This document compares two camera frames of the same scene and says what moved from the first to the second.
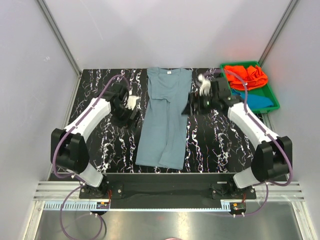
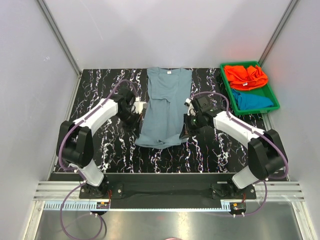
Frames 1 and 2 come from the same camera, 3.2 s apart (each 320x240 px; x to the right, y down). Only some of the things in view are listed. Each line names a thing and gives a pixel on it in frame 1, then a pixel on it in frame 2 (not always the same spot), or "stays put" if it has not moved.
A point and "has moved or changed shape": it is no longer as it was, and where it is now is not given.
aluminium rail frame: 62,191 stays put
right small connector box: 237,208 stays put
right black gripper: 195,98 → 187,130
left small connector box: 102,205 stays put
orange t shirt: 253,76 stays put
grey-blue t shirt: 163,138 has moved or changed shape
